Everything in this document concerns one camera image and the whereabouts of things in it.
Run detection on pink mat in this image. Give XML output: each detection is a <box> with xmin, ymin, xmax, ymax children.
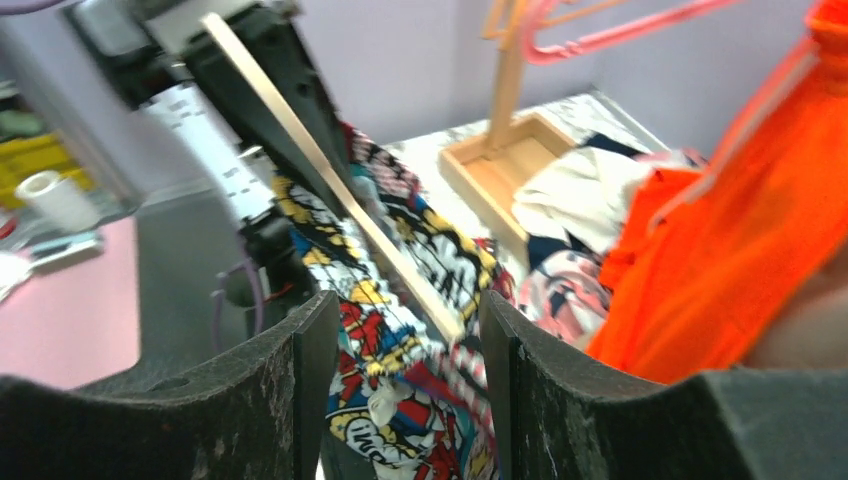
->
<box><xmin>1</xmin><ymin>217</ymin><xmax>141</xmax><ymax>389</ymax></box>

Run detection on comic print shorts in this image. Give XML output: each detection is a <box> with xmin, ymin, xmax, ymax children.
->
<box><xmin>273</xmin><ymin>125</ymin><xmax>513</xmax><ymax>479</ymax></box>

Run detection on crumpled white tissue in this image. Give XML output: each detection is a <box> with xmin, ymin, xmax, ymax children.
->
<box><xmin>0</xmin><ymin>251</ymin><xmax>32</xmax><ymax>303</ymax></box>

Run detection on pink white navy garment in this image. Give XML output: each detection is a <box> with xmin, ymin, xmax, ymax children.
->
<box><xmin>512</xmin><ymin>133</ymin><xmax>707</xmax><ymax>349</ymax></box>

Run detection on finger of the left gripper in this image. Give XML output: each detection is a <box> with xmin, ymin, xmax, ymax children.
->
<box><xmin>180</xmin><ymin>6</ymin><xmax>353</xmax><ymax>217</ymax></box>

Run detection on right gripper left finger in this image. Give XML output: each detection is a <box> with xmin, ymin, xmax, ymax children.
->
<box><xmin>1</xmin><ymin>291</ymin><xmax>340</xmax><ymax>479</ymax></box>

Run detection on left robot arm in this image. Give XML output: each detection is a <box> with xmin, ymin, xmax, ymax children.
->
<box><xmin>66</xmin><ymin>1</ymin><xmax>351</xmax><ymax>298</ymax></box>

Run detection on wooden clothes rack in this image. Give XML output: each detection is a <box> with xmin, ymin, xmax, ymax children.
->
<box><xmin>438</xmin><ymin>25</ymin><xmax>575</xmax><ymax>268</ymax></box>

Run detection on white paper roll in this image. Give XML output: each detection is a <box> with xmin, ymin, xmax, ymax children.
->
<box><xmin>14</xmin><ymin>170</ymin><xmax>101</xmax><ymax>233</ymax></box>

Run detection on light blue stapler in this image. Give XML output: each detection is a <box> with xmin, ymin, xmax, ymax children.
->
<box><xmin>29</xmin><ymin>231</ymin><xmax>104</xmax><ymax>275</ymax></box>

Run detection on orange shorts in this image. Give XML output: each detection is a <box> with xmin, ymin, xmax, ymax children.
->
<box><xmin>587</xmin><ymin>1</ymin><xmax>847</xmax><ymax>384</ymax></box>

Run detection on pink hanger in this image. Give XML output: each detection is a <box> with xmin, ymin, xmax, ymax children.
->
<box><xmin>519</xmin><ymin>0</ymin><xmax>735</xmax><ymax>66</ymax></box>

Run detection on yellow box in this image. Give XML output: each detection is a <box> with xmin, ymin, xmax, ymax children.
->
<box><xmin>1</xmin><ymin>134</ymin><xmax>97</xmax><ymax>209</ymax></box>

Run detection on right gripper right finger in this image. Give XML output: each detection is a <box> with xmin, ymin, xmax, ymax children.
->
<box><xmin>479</xmin><ymin>291</ymin><xmax>847</xmax><ymax>479</ymax></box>

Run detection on orange hanger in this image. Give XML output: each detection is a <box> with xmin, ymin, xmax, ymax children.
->
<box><xmin>481</xmin><ymin>0</ymin><xmax>621</xmax><ymax>40</ymax></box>

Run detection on cream hanger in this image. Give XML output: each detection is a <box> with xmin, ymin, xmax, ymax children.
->
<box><xmin>200</xmin><ymin>13</ymin><xmax>465</xmax><ymax>343</ymax></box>

